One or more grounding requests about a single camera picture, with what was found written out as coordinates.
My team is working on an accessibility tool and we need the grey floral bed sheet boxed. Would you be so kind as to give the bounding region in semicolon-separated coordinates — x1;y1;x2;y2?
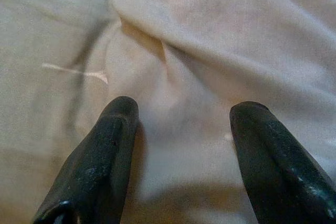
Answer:
0;0;336;224

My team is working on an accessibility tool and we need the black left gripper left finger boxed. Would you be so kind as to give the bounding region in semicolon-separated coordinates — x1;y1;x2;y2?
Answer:
33;95;140;224

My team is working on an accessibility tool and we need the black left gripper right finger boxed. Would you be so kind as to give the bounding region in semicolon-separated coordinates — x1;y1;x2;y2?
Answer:
229;100;336;224

